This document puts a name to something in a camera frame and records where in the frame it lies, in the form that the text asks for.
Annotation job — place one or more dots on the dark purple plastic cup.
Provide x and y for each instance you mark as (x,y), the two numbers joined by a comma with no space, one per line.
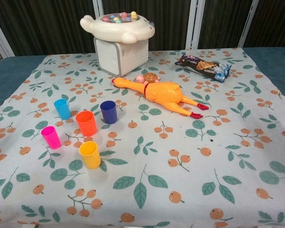
(108,114)

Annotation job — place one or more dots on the orange plastic cup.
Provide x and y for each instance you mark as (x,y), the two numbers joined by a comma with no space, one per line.
(86,126)

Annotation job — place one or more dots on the yellow plastic cup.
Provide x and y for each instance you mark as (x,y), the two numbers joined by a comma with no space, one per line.
(90,159)

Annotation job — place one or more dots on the blue plastic cup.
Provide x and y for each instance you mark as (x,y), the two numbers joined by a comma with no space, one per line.
(61,109)

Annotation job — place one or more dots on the pink plastic cup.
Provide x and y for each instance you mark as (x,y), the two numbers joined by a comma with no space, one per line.
(51,140)

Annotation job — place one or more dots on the yellow rubber chicken toy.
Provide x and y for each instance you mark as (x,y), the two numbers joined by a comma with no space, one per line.
(161,93)

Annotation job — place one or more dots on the small brown turtle toy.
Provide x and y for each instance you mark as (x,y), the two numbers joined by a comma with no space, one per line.
(150,78)

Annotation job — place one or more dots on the floral fruit print tablecloth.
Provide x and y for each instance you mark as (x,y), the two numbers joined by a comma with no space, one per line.
(156,154)

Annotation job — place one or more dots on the white cube box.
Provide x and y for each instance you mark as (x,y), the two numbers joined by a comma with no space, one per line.
(130,57)

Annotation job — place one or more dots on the dark snack packet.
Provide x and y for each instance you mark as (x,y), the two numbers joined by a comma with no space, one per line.
(202,67)

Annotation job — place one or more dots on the white seal fishing toy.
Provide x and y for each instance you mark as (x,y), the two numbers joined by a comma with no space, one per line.
(114,29)

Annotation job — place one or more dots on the dark folding partition screen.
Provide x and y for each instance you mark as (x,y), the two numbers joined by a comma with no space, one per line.
(50,23)

